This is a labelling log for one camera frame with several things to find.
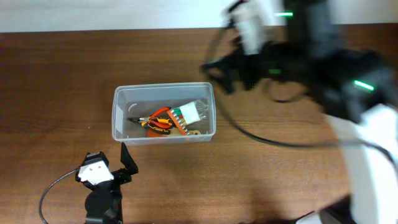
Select black left camera cable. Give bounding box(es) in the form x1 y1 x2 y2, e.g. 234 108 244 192
38 169 80 224

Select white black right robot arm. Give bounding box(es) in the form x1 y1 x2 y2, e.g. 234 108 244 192
202 1 397 223

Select red handled small cutters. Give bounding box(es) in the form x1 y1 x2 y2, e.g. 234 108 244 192
137 107 173 129

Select orange perforated strip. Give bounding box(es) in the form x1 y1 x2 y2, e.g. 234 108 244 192
167 110 190 136

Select black right camera cable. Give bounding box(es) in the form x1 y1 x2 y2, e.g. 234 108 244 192
203 27 398 169

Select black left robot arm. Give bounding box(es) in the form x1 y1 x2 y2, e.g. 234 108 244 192
75 143 139 223

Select clear plastic container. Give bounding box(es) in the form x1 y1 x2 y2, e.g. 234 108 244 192
112 82 216 146

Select clear box of bits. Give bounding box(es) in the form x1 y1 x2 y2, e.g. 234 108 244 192
170 100 209 125

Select yellow black needle-nose pliers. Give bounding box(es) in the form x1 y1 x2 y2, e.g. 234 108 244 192
127 117 174 135

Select black camera cable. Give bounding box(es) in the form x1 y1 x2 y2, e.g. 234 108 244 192
203 27 398 169
38 169 80 224

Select orange scraper wooden handle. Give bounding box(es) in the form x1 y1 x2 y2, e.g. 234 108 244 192
146 128 201 138

